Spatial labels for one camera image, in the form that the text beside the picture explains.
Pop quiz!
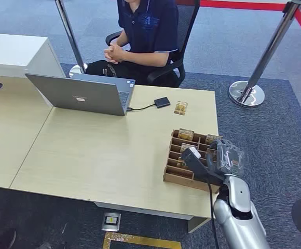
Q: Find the person's left hand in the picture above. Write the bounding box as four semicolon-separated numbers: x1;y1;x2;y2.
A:
111;43;127;63

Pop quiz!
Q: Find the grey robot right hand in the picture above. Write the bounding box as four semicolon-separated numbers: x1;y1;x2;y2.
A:
206;139;245;179

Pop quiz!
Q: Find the person's right hand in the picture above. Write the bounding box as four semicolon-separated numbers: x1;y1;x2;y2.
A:
104;46;119;65

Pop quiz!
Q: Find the brown patterned card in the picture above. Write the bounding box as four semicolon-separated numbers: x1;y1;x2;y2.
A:
205;134;223;145
174;100;188;116
177;128;195;142
179;143;198;154

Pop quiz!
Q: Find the person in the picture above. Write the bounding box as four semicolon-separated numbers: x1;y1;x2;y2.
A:
85;0;179;88

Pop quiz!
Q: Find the wooden slotted card holder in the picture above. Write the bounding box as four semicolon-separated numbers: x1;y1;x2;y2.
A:
163;129;224;194

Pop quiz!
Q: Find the grey laptop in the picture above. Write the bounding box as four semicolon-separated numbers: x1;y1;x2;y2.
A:
25;72;136;117

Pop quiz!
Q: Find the black external drive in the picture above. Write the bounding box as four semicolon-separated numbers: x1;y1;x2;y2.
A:
154;96;171;109

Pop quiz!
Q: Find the black office chair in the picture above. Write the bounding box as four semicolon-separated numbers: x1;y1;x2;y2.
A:
105;0;200;88

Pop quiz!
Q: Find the white cabinet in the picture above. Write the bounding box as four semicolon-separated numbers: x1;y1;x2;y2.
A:
0;32;66;79

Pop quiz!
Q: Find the yellow floor marking tape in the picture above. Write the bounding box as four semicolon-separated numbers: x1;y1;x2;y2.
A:
102;231;182;249

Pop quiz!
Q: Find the red barrier belt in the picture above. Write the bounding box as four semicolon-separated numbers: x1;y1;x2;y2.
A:
175;0;301;51

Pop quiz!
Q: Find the metal floor socket box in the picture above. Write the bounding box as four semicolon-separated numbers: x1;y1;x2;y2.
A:
101;211;122;232

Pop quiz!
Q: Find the black shoe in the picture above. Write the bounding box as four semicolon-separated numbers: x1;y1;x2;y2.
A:
0;229;17;249

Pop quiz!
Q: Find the black wrist camera with white box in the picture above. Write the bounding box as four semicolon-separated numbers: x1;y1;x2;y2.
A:
180;146;225;187

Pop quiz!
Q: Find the chrome stanchion post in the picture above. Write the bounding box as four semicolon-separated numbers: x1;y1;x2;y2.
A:
228;0;301;108
55;0;89;78

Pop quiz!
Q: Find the black camera cable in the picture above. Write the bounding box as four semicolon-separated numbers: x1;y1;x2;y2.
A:
206;179;220;249

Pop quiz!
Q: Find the thin black drive cable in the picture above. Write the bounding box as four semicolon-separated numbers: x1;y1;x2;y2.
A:
126;103;157;112

